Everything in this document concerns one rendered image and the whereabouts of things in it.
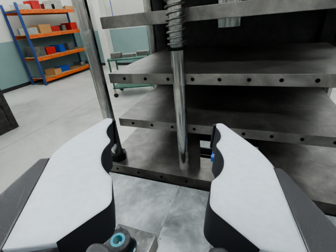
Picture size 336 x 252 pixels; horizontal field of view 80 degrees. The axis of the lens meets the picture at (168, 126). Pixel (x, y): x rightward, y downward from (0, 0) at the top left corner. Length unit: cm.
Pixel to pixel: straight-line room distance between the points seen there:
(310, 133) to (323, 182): 28
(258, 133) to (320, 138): 23
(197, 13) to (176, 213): 80
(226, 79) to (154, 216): 64
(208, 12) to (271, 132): 55
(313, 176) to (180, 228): 69
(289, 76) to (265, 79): 8
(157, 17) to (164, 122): 48
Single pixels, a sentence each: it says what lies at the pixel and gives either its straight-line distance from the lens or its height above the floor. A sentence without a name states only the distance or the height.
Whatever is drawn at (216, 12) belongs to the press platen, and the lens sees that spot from 89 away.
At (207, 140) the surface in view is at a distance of 102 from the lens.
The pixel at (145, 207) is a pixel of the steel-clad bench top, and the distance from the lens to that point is 95.
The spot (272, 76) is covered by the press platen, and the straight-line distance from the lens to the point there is 89.
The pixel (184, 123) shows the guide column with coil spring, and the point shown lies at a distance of 96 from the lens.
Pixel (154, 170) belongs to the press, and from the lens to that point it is 113.
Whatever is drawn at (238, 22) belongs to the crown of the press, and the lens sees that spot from 113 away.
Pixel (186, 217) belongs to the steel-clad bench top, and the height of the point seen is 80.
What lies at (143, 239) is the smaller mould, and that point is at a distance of 78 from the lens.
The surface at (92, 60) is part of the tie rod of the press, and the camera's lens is 104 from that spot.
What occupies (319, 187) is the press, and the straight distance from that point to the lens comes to 116.
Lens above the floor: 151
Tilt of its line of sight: 28 degrees down
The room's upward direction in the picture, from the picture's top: 6 degrees counter-clockwise
